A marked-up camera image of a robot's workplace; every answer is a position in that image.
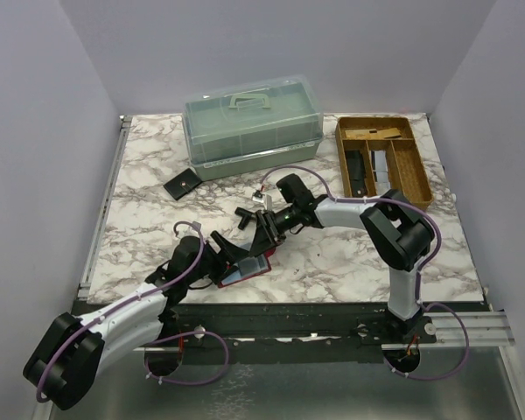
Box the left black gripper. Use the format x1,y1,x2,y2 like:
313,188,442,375
186,231,249,285

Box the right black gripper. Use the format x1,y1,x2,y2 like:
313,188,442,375
248,205,300,259

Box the light blue card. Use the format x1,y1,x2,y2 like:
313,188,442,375
220,261,244,287

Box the grey credit card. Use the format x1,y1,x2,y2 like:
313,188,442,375
241,255,271,278

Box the red card holder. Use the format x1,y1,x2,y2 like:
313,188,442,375
217,248,276,289

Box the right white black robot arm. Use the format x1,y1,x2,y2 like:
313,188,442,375
249,174,436,343

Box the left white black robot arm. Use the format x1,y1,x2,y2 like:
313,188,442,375
23,232,249,410

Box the white cards in tray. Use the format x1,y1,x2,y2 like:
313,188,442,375
370,150,392,195

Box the black T-shaped part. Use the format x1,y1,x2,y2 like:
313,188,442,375
234,207,256,230

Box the green plastic storage box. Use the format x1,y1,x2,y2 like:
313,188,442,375
182,75,324,181

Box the black items in tray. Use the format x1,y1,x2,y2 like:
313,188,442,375
345,150,368,198

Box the brown woven organizer tray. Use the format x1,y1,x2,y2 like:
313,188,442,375
335,116,433,210

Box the brown cardboard piece in tray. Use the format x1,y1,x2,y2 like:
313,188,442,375
344,128,402,140

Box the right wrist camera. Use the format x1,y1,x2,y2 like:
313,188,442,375
251,185,274,212

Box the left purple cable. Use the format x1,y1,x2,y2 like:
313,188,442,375
34,220,231,403

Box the black mounting base rail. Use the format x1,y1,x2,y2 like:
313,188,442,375
72,297,438,367

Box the aluminium frame rail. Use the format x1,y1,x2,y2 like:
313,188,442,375
50,114,185,354

